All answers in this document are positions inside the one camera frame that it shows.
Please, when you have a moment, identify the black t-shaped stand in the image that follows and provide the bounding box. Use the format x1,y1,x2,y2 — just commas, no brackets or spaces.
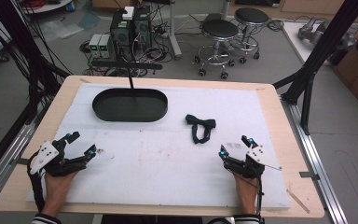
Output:
90,59,164,102

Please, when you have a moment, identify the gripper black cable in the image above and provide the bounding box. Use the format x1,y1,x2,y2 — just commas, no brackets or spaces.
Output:
26,150,48,214
234,172,266,218

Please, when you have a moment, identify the white foam mat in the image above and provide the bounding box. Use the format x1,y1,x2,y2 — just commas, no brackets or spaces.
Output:
26,82,292,210

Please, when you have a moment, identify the black bow tie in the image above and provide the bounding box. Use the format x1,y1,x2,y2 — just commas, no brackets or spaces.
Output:
185,113,217,145

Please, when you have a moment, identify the wooden stick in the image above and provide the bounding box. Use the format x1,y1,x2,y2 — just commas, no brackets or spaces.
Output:
286,188,311,215

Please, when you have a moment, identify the person's left hand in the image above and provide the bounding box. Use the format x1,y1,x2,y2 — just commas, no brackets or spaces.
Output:
43,170,79,206

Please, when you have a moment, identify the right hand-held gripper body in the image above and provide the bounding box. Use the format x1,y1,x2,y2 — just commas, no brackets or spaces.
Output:
223,146,283,179

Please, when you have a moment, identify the black computer tower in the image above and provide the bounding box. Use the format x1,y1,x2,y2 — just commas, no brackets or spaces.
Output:
132,6,153,52
109,10,135,57

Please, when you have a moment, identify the person's right hand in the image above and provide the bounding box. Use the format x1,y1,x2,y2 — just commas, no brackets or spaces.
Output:
232,173,259,210

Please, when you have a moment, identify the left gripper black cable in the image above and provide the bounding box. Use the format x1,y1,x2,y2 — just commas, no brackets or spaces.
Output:
26,150,48,214

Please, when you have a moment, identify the white box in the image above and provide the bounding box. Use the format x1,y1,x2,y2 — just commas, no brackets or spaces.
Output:
121,6,136,21

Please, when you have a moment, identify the black round stool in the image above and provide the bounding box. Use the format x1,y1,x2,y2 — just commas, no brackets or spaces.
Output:
231,7,271,64
193,19,241,80

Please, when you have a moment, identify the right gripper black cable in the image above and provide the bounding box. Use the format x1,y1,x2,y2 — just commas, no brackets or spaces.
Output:
234,172,266,218

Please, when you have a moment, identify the black metal frame post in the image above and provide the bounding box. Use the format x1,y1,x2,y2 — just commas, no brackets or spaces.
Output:
0,0,60,125
271,0,358,136

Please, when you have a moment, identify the grey power supply unit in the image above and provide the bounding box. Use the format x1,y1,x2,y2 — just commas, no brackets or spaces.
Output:
98,33,115,60
88,33,103,59

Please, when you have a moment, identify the black oval tray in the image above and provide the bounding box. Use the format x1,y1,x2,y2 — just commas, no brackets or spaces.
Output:
91,87,170,123

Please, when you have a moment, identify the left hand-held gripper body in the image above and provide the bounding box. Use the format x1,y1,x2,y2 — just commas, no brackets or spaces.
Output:
29,140,89,178

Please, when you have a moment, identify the grey metal table leg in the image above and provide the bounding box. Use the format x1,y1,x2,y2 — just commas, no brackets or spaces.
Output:
167,0,184,61

